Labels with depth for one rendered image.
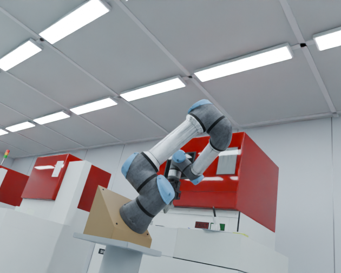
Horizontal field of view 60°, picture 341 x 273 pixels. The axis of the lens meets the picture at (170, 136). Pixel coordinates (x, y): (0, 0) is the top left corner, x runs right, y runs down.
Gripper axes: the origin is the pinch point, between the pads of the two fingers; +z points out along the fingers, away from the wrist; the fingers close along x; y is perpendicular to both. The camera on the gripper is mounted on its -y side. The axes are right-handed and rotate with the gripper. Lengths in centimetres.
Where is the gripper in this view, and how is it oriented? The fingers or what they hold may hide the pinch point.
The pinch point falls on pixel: (164, 210)
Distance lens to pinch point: 172.0
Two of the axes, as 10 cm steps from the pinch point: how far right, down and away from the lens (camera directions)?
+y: 6.0, 4.4, 6.7
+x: -7.7, 1.0, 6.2
